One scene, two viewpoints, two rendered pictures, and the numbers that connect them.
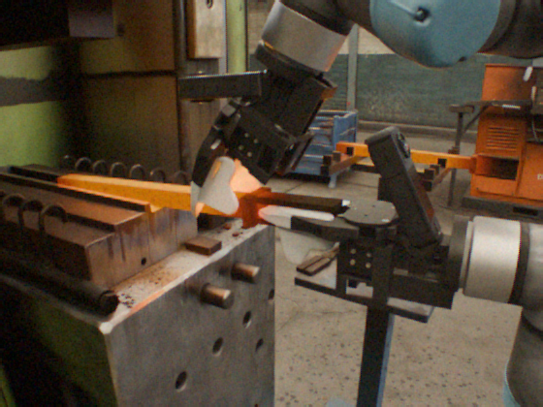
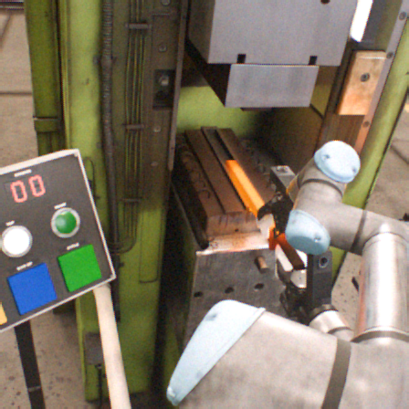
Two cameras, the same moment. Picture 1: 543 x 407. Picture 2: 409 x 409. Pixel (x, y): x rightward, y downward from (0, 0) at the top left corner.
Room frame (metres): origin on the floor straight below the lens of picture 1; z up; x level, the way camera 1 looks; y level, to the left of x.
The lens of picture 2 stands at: (-0.30, -0.39, 1.69)
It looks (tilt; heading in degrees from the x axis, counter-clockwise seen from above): 36 degrees down; 41
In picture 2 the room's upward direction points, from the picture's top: 8 degrees clockwise
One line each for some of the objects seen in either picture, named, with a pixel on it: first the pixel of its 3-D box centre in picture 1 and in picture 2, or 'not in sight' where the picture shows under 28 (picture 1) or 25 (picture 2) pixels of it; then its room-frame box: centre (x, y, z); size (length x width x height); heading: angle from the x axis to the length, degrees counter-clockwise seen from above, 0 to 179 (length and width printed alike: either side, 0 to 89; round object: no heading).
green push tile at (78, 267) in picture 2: not in sight; (78, 267); (0.06, 0.22, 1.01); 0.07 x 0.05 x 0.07; 177
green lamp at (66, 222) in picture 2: not in sight; (66, 223); (0.06, 0.27, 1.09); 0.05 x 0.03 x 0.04; 152
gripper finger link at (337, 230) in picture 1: (335, 225); (289, 273); (0.38, -0.06, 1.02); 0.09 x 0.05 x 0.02; 65
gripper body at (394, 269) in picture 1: (399, 251); (309, 301); (0.37, -0.13, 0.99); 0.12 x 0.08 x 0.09; 62
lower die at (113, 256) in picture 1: (53, 209); (219, 174); (0.60, 0.34, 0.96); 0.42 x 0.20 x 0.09; 62
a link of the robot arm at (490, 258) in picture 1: (486, 257); (330, 330); (0.33, -0.20, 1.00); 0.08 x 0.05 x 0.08; 152
